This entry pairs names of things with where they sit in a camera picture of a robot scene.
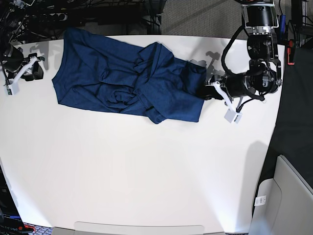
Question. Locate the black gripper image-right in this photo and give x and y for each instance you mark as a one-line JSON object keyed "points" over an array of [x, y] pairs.
{"points": [[233, 87]]}

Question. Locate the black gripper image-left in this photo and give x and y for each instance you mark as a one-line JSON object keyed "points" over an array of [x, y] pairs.
{"points": [[13, 61]]}

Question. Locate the blue long-sleeve T-shirt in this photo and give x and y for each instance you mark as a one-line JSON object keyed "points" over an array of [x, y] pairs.
{"points": [[98, 73]]}

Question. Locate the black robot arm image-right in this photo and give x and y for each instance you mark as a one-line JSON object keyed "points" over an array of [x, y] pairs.
{"points": [[264, 76]]}

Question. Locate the black power strip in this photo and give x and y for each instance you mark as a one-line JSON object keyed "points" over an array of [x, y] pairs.
{"points": [[53, 17]]}

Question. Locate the red and black clamp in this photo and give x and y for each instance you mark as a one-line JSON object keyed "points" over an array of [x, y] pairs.
{"points": [[290, 52]]}

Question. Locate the black cloth side table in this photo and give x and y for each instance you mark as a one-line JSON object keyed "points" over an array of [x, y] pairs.
{"points": [[293, 133]]}

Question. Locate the grey plastic bin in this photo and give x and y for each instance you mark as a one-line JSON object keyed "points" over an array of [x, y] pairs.
{"points": [[284, 203]]}

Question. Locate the black box with red label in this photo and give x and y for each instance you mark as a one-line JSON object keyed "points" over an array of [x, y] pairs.
{"points": [[10, 223]]}

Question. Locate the grey tray at table edge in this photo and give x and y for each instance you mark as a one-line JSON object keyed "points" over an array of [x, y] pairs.
{"points": [[85, 228]]}

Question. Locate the blue handled tool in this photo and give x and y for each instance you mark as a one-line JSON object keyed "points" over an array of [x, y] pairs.
{"points": [[282, 25]]}

